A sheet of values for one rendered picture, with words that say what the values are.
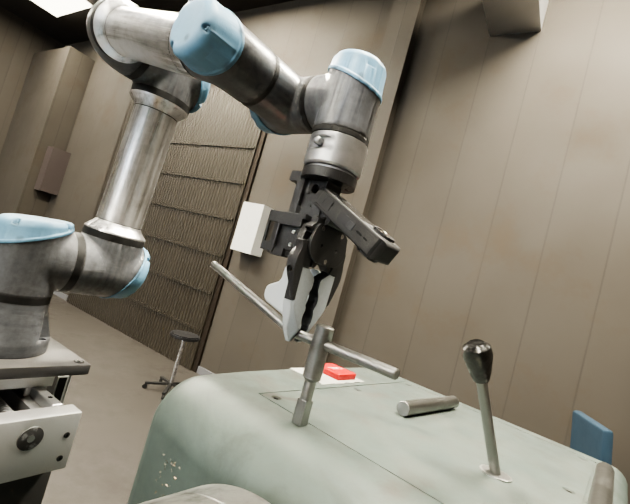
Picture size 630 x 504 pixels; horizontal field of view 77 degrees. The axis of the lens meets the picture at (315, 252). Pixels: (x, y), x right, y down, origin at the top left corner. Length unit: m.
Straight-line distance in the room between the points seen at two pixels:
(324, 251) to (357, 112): 0.17
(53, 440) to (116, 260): 0.31
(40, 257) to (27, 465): 0.31
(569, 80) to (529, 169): 0.77
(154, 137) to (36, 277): 0.33
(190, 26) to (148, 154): 0.40
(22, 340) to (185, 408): 0.37
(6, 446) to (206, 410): 0.32
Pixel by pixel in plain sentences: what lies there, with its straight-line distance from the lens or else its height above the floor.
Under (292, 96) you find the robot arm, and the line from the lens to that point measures 0.56.
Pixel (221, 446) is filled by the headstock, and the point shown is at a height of 1.22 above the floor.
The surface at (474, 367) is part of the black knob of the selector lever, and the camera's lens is 0.48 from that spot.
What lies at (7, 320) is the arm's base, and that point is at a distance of 0.81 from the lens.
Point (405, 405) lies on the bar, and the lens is 0.65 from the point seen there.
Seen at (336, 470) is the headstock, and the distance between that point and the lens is 0.42.
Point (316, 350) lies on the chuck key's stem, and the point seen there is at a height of 1.34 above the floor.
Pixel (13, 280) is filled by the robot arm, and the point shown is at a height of 1.28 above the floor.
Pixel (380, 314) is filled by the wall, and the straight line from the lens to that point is 3.67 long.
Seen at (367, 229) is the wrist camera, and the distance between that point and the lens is 0.43.
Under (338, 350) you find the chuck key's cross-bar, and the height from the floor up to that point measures 1.35.
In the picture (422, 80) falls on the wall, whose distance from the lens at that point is 4.29.
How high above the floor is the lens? 1.42
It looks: 4 degrees up
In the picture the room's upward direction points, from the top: 16 degrees clockwise
